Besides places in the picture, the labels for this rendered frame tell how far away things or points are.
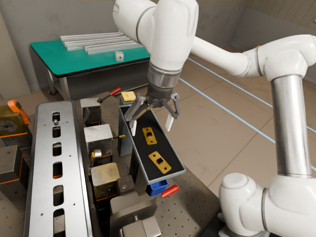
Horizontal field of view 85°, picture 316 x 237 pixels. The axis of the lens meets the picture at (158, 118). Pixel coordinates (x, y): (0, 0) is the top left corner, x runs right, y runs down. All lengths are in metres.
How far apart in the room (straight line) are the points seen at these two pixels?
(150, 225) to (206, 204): 0.65
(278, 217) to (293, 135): 0.28
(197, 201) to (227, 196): 0.35
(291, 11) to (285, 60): 5.55
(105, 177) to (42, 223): 0.22
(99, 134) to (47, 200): 0.28
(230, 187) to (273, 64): 0.52
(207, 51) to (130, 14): 0.31
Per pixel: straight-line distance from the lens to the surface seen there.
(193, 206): 1.10
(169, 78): 0.46
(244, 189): 0.78
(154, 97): 0.52
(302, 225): 0.78
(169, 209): 1.05
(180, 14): 0.41
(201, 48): 0.67
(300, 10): 6.34
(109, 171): 0.66
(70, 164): 0.80
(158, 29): 0.42
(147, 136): 0.66
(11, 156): 0.85
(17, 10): 2.64
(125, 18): 0.52
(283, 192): 0.77
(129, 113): 0.54
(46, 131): 0.93
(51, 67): 2.08
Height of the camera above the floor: 1.66
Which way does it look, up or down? 42 degrees down
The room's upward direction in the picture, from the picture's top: 14 degrees clockwise
